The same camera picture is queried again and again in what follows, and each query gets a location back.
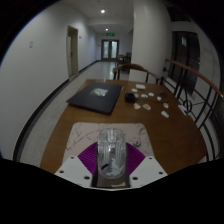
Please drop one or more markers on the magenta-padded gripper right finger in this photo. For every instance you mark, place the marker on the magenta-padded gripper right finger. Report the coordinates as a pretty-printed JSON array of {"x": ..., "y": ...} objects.
[{"x": 148, "y": 170}]

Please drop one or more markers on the small red-white sticker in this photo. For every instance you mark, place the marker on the small red-white sticker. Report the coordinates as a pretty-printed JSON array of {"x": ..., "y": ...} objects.
[{"x": 165, "y": 105}]

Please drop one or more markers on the small black box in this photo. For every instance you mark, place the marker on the small black box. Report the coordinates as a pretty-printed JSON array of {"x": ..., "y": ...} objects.
[{"x": 129, "y": 97}]

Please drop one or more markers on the glazed double door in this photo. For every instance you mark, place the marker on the glazed double door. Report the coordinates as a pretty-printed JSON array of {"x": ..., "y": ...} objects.
[{"x": 110, "y": 49}]

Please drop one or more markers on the black closed laptop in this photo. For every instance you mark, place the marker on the black closed laptop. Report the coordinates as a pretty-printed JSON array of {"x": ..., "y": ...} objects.
[{"x": 90, "y": 100}]

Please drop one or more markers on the wooden armchair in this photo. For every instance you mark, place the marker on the wooden armchair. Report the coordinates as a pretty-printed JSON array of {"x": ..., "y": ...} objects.
[
  {"x": 133, "y": 66},
  {"x": 122, "y": 58}
]

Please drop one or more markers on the black railing with wooden handrail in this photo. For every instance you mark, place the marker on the black railing with wooden handrail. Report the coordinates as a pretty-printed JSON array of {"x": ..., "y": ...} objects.
[{"x": 186, "y": 68}]

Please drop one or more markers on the side door in wall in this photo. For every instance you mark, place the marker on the side door in wall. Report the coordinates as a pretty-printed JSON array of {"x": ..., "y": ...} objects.
[{"x": 72, "y": 50}]

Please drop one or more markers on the small beige sticker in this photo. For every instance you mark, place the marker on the small beige sticker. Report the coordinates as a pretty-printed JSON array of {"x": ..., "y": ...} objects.
[
  {"x": 136, "y": 95},
  {"x": 137, "y": 106}
]

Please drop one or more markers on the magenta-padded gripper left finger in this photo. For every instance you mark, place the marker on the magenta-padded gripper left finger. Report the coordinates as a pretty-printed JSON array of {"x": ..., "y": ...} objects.
[{"x": 75, "y": 170}]

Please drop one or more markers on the white card with black pen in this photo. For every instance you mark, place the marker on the white card with black pen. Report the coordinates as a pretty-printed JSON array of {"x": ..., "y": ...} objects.
[{"x": 182, "y": 109}]

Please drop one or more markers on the translucent white computer mouse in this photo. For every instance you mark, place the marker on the translucent white computer mouse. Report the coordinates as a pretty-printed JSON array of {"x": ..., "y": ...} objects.
[{"x": 111, "y": 150}]

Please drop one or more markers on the green exit sign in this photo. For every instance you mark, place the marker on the green exit sign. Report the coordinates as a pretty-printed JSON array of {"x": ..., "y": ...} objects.
[{"x": 110, "y": 34}]

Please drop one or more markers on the round ceiling light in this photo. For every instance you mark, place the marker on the round ceiling light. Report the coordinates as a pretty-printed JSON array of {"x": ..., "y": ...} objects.
[
  {"x": 102, "y": 11},
  {"x": 106, "y": 29}
]

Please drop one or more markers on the small white flat box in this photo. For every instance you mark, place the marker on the small white flat box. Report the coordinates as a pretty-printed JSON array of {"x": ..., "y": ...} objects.
[{"x": 140, "y": 86}]

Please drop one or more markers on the small orange sticker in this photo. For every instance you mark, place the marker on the small orange sticker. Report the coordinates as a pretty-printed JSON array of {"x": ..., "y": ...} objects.
[{"x": 146, "y": 106}]

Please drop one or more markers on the dark framed window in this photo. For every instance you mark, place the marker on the dark framed window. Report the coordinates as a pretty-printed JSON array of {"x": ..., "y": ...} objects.
[{"x": 185, "y": 60}]

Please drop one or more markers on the small white sticker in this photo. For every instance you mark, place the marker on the small white sticker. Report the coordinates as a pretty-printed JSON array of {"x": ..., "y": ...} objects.
[
  {"x": 134, "y": 90},
  {"x": 164, "y": 114},
  {"x": 144, "y": 95},
  {"x": 151, "y": 94},
  {"x": 159, "y": 98}
]

